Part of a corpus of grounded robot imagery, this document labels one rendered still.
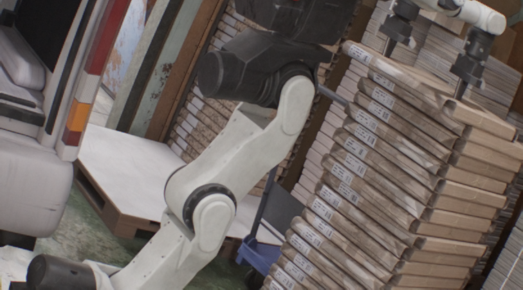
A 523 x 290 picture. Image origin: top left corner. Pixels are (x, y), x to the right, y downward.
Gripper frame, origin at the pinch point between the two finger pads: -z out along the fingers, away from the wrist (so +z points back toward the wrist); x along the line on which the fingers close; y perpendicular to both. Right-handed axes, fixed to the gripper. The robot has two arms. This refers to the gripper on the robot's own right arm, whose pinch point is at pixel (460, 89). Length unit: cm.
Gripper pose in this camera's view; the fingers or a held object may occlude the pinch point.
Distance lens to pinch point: 252.7
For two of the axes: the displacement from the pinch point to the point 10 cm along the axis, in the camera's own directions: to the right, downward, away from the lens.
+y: -7.6, -2.1, -6.2
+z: 4.0, -9.0, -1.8
